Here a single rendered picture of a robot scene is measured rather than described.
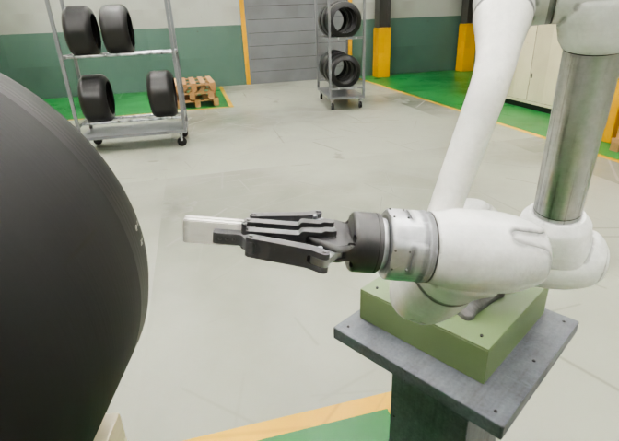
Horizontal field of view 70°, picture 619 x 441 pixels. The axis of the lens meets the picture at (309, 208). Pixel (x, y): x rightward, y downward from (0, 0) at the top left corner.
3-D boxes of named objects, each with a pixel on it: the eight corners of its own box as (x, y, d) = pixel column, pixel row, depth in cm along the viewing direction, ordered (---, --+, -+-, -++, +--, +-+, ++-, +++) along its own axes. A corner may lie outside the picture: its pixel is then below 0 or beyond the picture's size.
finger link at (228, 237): (256, 242, 53) (254, 254, 50) (214, 238, 53) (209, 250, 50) (257, 230, 53) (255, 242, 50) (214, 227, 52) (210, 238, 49)
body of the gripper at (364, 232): (378, 203, 57) (307, 196, 57) (392, 230, 50) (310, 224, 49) (368, 253, 60) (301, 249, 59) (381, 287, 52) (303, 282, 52)
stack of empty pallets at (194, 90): (220, 105, 852) (217, 82, 835) (171, 110, 833) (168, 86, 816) (216, 96, 965) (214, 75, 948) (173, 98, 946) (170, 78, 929)
